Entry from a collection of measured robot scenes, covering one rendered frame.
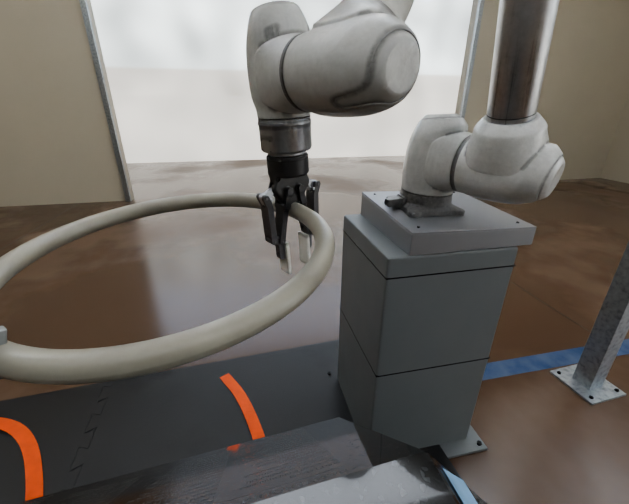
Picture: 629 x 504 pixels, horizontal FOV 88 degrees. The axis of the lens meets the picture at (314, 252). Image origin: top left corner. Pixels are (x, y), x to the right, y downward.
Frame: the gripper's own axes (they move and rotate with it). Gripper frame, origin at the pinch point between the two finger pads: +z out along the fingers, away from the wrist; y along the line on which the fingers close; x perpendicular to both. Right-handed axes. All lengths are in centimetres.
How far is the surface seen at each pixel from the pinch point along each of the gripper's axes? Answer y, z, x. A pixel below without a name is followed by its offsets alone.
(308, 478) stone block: 25.6, 0.5, 34.6
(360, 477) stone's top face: 22.7, -1.1, 38.3
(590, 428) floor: -97, 95, 54
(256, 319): 23.2, -10.5, 24.7
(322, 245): 8.4, -11.2, 18.2
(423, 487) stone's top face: 19.4, -0.9, 42.2
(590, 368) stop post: -121, 86, 46
